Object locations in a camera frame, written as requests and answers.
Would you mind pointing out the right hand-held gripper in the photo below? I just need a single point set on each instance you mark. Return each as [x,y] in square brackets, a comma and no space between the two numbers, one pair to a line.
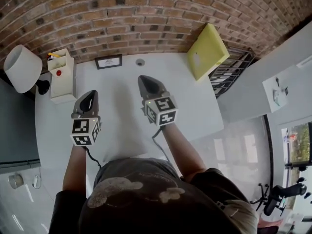
[163,108]

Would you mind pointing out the red round button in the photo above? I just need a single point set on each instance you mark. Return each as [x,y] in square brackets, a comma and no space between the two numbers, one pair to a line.
[59,73]

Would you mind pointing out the white shade table lamp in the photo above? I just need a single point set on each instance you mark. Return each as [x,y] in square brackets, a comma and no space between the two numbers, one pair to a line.
[23,68]

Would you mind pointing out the metal cup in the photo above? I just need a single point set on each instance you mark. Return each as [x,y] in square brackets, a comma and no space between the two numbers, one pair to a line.
[15,180]

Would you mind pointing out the white desk organizer box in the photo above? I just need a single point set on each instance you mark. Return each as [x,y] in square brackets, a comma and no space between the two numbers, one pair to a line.
[64,86]

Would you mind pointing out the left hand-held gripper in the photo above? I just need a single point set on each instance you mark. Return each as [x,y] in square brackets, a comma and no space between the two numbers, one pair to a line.
[83,128]

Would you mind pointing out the dark grey cabinet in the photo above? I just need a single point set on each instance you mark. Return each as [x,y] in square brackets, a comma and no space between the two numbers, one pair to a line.
[17,130]

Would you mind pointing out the yellow pen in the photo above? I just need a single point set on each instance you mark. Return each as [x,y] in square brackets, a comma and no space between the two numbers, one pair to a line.
[53,55]

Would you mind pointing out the small white device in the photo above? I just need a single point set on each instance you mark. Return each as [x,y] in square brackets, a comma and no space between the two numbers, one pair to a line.
[36,181]

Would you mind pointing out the yellow foam board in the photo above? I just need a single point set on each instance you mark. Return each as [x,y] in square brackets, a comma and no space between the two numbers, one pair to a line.
[207,52]

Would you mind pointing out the person's dark printed shirt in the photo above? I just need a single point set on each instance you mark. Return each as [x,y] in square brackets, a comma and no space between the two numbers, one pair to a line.
[156,203]

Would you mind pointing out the black office chair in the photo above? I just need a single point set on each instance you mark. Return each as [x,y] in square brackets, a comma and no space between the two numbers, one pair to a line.
[278,199]

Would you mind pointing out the person's right forearm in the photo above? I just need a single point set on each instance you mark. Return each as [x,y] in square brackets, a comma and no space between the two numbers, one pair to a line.
[181,152]

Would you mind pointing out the person's left forearm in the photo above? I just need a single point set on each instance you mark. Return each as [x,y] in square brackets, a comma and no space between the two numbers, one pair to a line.
[74,169]

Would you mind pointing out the black picture frame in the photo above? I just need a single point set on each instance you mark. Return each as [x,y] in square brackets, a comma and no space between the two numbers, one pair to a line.
[108,62]

